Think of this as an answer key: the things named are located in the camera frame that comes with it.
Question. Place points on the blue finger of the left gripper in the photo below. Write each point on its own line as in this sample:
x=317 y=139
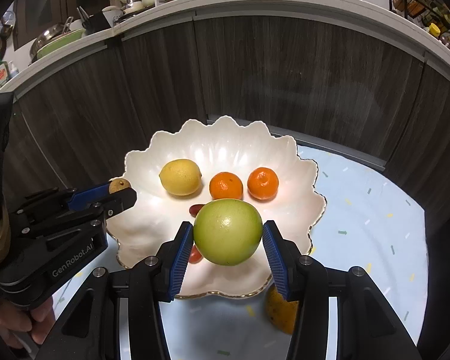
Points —
x=82 y=199
x=112 y=205

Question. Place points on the yellow lemon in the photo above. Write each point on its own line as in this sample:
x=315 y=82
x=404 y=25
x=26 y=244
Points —
x=180 y=177

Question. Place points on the large red grape tomato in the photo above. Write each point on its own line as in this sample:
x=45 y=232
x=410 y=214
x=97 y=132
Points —
x=195 y=209

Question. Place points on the yellow orange mango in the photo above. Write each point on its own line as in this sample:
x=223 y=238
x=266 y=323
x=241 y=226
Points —
x=281 y=313

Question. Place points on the white scalloped ceramic bowl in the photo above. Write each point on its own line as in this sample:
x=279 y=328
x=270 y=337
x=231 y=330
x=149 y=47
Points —
x=223 y=146

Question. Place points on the brown longan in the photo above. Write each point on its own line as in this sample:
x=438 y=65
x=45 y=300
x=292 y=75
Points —
x=118 y=184

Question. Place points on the green apple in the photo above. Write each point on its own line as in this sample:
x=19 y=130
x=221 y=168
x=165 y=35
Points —
x=228 y=231

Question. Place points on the large orange tangerine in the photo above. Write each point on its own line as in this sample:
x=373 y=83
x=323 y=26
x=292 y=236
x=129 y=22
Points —
x=226 y=185

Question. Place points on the light blue patterned cloth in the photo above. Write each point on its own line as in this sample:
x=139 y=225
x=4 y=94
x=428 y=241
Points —
x=368 y=222

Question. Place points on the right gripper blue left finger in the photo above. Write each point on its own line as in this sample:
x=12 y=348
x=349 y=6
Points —
x=173 y=258

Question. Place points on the small red grape tomato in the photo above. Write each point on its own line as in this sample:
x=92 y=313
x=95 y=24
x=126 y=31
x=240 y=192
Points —
x=195 y=255

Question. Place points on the small orange tangerine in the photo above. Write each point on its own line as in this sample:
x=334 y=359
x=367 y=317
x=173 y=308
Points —
x=263 y=184

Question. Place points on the person left hand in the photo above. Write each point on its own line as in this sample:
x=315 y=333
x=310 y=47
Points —
x=40 y=320

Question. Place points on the green bowl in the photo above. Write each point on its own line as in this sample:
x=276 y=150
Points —
x=60 y=42

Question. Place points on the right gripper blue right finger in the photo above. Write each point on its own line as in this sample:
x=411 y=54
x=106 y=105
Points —
x=282 y=256

